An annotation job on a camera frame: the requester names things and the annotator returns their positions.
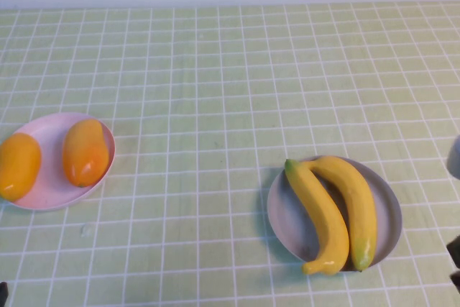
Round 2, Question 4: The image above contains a yellow toy banana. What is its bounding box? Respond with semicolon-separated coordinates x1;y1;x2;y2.
285;158;350;275
310;155;378;272

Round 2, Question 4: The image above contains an oblong orange toy mango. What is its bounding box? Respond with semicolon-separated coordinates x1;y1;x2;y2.
0;132;42;203

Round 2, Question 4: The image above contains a curved yellow-orange toy mango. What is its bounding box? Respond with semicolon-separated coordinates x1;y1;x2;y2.
63;119;110;188

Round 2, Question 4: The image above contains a pink round plate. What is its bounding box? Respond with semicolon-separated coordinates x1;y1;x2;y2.
0;111;116;212

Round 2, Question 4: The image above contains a blue round plate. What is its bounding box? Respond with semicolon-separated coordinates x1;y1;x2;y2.
266;155;403;274

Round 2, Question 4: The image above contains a green checked tablecloth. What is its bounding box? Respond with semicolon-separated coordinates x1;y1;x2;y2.
0;1;460;307

